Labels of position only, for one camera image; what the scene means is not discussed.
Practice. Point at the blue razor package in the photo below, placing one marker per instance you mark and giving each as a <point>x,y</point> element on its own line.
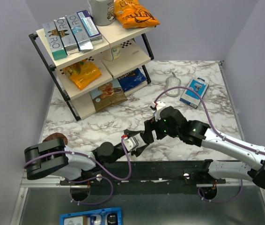
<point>196,88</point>

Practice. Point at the white cup middle shelf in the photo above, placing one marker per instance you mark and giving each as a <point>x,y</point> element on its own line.
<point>112,54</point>

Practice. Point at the orange snack bag middle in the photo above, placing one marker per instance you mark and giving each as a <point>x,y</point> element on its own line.
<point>82,73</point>

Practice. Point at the grey printed mug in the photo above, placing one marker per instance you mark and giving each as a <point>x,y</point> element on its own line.
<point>102,11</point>

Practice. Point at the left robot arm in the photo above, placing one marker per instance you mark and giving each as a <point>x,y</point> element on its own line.
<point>56,158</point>

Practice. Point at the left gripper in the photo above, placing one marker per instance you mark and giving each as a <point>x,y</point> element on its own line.
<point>139,151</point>

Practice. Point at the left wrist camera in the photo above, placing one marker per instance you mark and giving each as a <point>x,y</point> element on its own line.
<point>131,143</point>

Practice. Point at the three tier shelf rack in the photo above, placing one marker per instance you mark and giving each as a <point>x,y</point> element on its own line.
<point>121,51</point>

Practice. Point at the orange chips bag top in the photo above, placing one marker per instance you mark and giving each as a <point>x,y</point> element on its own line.
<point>131,14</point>

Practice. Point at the blue chips bag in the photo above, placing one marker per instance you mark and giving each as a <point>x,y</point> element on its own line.
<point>131,79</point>

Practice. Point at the brown snack bag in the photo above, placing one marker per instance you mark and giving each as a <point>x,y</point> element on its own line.
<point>108,94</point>

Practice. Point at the blue tray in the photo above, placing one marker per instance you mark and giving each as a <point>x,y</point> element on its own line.
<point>107,216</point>

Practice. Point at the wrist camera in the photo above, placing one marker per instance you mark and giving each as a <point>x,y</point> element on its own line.
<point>157,107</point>
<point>131,143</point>

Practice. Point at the black mounting rail base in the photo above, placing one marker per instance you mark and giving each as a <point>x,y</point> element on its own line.
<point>150,177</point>

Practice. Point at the silver brown toothpaste box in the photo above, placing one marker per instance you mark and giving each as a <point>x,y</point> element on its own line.
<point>66,35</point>

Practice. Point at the silver blue toothpaste box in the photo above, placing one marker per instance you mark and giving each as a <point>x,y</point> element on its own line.
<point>81,36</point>

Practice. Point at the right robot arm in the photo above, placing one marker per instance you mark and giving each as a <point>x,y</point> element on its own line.
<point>250,159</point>

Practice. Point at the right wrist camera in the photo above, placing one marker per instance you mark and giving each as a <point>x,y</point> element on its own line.
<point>157,107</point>

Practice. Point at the purple white box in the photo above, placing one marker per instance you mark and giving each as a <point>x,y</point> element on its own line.
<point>89,26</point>

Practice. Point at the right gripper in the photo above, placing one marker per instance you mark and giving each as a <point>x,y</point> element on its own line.
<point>150,125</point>

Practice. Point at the teal silver toothpaste box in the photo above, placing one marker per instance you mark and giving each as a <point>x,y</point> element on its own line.
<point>54,40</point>

